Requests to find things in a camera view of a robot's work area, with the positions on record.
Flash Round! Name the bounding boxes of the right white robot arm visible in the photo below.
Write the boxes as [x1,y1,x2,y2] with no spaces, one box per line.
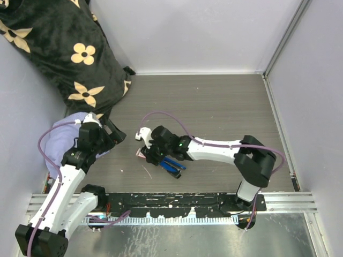
[135,125,277,211]

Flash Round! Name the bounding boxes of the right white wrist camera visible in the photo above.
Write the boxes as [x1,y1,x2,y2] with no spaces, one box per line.
[135,127,153,148]

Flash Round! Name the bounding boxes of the aluminium corner frame post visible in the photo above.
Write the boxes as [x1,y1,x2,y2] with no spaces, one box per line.
[261,0,314,78]

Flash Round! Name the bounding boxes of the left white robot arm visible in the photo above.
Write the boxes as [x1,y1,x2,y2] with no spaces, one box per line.
[15,113,126,256]

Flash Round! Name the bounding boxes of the white slotted cable duct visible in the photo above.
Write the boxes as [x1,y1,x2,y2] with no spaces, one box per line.
[80,214,239,225]

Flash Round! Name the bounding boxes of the black mounting base plate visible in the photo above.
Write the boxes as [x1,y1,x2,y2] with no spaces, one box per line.
[80,192,267,218]

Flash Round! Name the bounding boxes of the aluminium slotted rail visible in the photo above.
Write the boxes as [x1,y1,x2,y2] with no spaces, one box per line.
[26,192,318,216]

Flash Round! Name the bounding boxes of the lavender crumpled cloth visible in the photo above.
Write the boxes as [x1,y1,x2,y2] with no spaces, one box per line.
[44,112,110,179]

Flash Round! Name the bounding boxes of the black floral plush blanket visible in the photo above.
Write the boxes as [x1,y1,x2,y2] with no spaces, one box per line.
[1,0,135,123]

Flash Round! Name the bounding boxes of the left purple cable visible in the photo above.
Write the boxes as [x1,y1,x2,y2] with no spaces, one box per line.
[26,120,132,257]

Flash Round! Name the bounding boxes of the white red staple box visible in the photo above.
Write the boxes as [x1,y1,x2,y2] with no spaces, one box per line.
[136,148,146,159]

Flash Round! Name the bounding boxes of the blue stapler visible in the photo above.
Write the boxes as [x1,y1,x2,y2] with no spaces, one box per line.
[159,157,186,179]

